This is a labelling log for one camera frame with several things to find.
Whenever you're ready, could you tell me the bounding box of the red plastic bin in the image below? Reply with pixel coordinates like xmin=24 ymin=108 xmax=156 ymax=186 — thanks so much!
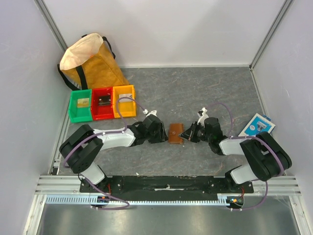
xmin=90 ymin=87 xmax=114 ymax=120

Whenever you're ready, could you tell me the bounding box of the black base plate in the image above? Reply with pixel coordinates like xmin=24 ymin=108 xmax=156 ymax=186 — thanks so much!
xmin=79 ymin=175 xmax=254 ymax=196

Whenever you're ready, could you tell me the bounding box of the gold card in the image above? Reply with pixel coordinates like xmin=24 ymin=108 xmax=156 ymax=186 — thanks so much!
xmin=77 ymin=98 xmax=89 ymax=108

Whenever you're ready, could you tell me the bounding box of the tan paper tote bag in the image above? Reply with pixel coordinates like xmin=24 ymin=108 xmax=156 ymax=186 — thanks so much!
xmin=57 ymin=33 xmax=130 ymax=91

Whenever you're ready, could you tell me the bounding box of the black VIP card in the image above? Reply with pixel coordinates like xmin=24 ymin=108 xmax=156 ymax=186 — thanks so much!
xmin=98 ymin=95 xmax=111 ymax=106

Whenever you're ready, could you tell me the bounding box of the blue slotted cable duct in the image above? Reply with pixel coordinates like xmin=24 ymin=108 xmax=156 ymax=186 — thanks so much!
xmin=45 ymin=194 xmax=232 ymax=205

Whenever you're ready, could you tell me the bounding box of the aluminium corner post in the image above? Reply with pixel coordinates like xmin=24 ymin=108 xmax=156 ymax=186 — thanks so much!
xmin=249 ymin=0 xmax=294 ymax=71
xmin=34 ymin=0 xmax=67 ymax=51

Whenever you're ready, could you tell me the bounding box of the blue razor box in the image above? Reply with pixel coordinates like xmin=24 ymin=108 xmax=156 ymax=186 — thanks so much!
xmin=238 ymin=113 xmax=276 ymax=137

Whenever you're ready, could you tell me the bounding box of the green plastic bin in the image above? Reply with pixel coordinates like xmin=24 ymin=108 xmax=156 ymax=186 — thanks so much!
xmin=68 ymin=89 xmax=92 ymax=123

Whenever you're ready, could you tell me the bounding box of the silver VIP card in bin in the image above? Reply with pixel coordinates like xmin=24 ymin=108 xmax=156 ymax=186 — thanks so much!
xmin=119 ymin=93 xmax=133 ymax=103

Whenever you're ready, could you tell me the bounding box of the aluminium corner post left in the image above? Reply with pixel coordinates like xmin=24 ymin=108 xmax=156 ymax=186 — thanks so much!
xmin=34 ymin=0 xmax=67 ymax=51

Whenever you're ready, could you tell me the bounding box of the aluminium corner post right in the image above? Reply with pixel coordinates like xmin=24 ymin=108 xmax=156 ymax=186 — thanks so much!
xmin=249 ymin=0 xmax=294 ymax=71

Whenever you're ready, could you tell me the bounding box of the yellow plastic bin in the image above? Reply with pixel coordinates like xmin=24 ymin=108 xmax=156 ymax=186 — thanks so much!
xmin=112 ymin=85 xmax=136 ymax=118

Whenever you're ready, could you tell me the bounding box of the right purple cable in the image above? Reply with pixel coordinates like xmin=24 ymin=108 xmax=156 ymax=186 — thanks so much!
xmin=206 ymin=102 xmax=286 ymax=212

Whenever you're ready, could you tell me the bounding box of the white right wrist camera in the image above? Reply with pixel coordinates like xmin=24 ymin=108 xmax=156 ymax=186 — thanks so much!
xmin=197 ymin=107 xmax=209 ymax=127

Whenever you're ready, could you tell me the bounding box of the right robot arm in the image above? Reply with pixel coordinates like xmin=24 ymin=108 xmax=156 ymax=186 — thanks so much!
xmin=179 ymin=117 xmax=292 ymax=193

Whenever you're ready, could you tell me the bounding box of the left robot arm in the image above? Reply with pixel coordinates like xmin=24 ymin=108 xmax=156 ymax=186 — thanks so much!
xmin=59 ymin=115 xmax=168 ymax=192

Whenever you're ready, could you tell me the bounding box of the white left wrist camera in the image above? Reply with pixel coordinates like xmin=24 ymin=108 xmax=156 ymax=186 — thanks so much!
xmin=142 ymin=109 xmax=157 ymax=120

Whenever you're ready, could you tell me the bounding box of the brown leather card holder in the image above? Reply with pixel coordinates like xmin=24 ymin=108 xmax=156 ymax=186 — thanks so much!
xmin=168 ymin=123 xmax=184 ymax=144

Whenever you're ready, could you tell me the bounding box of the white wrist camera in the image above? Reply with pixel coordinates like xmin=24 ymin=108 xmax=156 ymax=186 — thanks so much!
xmin=197 ymin=107 xmax=209 ymax=127
xmin=142 ymin=109 xmax=157 ymax=120

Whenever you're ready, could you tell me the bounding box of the aluminium front rail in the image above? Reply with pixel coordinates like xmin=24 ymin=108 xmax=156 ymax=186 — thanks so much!
xmin=35 ymin=175 xmax=301 ymax=196

